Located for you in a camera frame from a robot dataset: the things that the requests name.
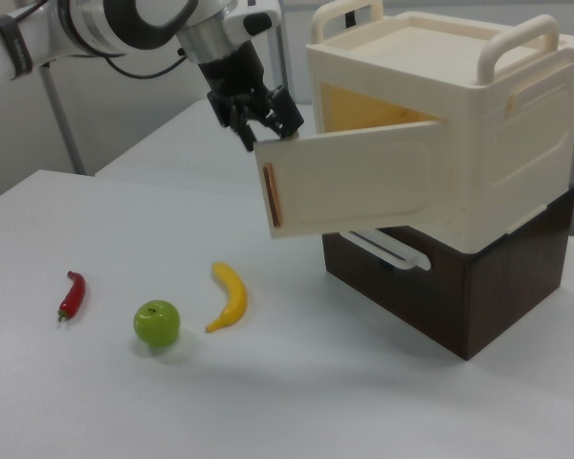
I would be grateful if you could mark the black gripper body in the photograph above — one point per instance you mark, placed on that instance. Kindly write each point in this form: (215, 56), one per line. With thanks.
(234, 76)

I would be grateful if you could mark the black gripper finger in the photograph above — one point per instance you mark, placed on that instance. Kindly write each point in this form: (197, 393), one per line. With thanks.
(245, 131)
(284, 112)

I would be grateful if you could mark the cream cabinet door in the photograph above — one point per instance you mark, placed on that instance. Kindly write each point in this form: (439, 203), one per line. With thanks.
(354, 181)

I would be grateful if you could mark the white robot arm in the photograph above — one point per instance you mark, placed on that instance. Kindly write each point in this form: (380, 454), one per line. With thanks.
(100, 24)

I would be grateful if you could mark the cream plastic cabinet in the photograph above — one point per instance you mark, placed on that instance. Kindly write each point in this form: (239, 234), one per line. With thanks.
(507, 134)

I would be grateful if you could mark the yellow banana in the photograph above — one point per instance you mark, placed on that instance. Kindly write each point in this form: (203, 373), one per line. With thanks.
(233, 296)

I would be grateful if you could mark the grey metal pole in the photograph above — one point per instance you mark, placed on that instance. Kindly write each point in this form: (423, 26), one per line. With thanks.
(62, 119)

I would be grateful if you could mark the green apple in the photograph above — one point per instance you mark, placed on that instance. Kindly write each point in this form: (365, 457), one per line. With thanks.
(156, 323)

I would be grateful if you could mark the red chili pepper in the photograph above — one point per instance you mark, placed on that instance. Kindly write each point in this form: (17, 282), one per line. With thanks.
(74, 296)

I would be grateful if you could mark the dark brown wooden box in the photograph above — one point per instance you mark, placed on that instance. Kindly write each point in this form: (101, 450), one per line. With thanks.
(507, 296)

